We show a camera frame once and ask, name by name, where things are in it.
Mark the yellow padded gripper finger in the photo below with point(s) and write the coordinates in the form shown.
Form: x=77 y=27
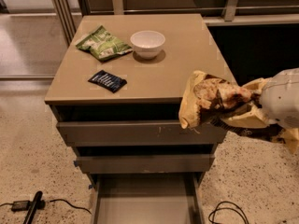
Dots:
x=256 y=85
x=246 y=116

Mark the brown chip bag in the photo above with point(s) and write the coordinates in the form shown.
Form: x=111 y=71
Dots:
x=207 y=98

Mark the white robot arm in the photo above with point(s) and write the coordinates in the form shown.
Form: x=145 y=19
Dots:
x=279 y=101

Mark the grey middle drawer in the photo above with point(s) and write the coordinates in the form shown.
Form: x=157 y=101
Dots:
x=145 y=164

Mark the grey drawer cabinet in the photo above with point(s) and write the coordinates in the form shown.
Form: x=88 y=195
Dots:
x=154 y=88

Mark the grey open bottom drawer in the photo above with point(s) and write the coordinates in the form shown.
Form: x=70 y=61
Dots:
x=147 y=199

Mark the green chip bag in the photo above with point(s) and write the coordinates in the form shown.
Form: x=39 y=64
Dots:
x=102 y=45

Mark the grey top drawer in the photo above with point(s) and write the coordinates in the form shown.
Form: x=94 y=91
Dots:
x=136 y=133

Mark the white bowl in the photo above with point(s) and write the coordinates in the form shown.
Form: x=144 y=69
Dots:
x=147 y=44

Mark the dark blue snack packet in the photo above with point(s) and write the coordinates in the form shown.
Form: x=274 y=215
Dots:
x=108 y=81

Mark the black bar on floor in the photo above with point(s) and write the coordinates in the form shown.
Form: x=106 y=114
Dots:
x=33 y=207

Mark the black power adapter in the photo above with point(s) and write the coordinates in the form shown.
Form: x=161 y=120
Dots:
x=20 y=206

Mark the metal wall shelf frame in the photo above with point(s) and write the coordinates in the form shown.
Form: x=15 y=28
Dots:
x=215 y=12

